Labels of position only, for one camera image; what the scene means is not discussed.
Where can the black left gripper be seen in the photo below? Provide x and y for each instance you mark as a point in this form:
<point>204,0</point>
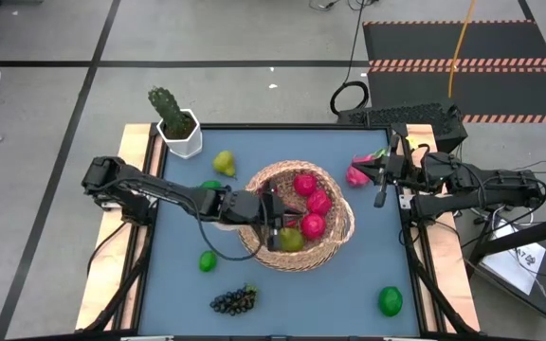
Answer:
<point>268,210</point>

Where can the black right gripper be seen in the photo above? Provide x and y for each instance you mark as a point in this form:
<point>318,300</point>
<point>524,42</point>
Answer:
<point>403,170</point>

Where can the yellow-green pear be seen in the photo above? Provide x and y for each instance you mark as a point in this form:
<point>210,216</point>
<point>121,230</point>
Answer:
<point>223,163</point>
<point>293,240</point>

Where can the pink dragon fruit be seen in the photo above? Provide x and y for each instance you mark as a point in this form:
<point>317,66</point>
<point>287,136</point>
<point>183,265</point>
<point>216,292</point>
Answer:
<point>354,176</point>

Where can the red round fruit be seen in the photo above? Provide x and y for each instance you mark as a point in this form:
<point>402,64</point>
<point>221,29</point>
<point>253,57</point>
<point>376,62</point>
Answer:
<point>313,226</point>
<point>304,184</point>
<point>319,202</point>

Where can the woven wicker basket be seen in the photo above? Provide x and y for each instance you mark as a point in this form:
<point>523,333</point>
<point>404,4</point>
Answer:
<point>320,256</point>

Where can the small green lime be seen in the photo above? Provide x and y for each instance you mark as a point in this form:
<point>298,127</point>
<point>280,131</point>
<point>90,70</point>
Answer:
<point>207,261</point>

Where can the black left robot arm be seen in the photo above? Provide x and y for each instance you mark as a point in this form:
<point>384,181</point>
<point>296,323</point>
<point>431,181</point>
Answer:
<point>169,194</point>

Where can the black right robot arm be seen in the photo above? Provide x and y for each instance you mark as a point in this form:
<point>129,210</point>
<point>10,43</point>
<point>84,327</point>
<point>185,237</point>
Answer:
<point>491,189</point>

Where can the black perforated computer case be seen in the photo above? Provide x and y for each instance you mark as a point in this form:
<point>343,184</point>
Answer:
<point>410,116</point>

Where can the black grapes with leaf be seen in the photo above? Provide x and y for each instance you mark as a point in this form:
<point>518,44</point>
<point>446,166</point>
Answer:
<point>232,303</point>

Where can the white hexagonal plant pot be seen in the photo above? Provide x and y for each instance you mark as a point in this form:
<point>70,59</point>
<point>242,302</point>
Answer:
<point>185,147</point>

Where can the large green lime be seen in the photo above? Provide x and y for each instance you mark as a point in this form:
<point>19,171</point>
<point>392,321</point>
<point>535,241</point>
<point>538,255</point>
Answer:
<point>390,301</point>

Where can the green cactus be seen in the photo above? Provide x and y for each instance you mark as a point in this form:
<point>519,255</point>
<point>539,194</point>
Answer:
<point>169,111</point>

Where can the light wooden side board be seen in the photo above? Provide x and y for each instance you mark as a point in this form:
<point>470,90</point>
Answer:
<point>465,310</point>
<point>135,139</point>

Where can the black striped-edge floor mat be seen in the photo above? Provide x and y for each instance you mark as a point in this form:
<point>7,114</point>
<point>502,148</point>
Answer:
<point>491,42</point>

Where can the black stand bar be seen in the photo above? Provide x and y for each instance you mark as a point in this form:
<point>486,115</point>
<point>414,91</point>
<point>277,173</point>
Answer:
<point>538,233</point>

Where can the white metal strip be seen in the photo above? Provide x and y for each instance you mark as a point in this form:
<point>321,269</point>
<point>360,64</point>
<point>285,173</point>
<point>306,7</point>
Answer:
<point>147,338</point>

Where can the white paper sheet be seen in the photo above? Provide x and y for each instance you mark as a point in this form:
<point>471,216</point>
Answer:
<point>531,272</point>

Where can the white metal bracket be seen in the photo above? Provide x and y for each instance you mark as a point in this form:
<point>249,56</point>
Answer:
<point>403,201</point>

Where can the black table frame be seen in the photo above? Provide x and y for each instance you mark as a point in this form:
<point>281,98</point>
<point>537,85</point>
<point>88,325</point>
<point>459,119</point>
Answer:
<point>273,126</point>

